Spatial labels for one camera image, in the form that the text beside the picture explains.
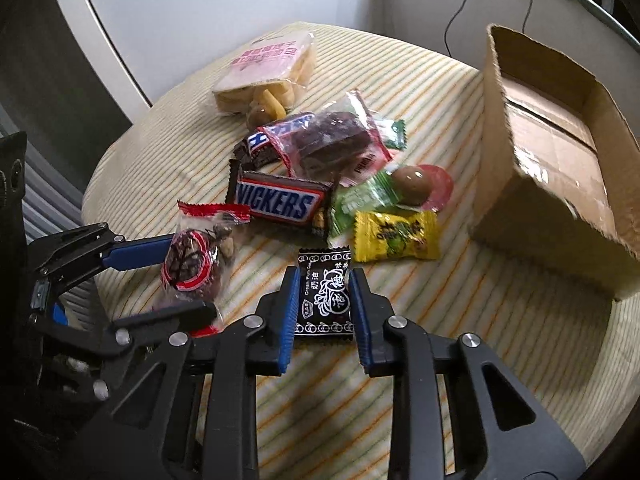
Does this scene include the red chocolate snack bag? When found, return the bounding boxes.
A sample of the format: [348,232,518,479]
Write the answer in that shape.
[155,202,250,310]

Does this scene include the black plum candy packet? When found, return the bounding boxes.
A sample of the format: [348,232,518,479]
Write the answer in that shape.
[295,246,354,342]

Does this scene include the Snickers bar english label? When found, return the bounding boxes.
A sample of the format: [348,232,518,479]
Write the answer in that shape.
[226,159,332,228]

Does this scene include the yellow candy packet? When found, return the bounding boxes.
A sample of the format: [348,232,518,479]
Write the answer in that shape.
[352,211,440,263]

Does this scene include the orange cup chocolate jelly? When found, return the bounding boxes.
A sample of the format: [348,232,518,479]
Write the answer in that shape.
[246,89,288,131]

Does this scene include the pink cup chocolate jelly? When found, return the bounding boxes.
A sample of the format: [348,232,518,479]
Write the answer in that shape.
[387,165,454,212]

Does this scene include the light green candy packet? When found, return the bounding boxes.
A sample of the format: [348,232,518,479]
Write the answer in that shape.
[329,170,400,237]

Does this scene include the clear bag dark dates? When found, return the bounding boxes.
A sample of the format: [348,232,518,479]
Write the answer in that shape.
[265,89,392,186]

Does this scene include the pink toast bread bag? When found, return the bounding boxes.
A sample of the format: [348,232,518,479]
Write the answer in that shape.
[213,29,317,115]

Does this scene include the dark green mint packet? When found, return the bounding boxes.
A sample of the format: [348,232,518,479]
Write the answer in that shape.
[374,117,407,151]

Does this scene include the Snickers bar chinese label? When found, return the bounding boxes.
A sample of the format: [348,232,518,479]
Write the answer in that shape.
[232,112,314,170]

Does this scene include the brown cardboard box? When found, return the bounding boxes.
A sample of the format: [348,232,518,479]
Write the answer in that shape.
[471,24,639,300]

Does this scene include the black cable left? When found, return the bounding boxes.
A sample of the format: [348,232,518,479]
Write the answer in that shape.
[444,0,494,58]

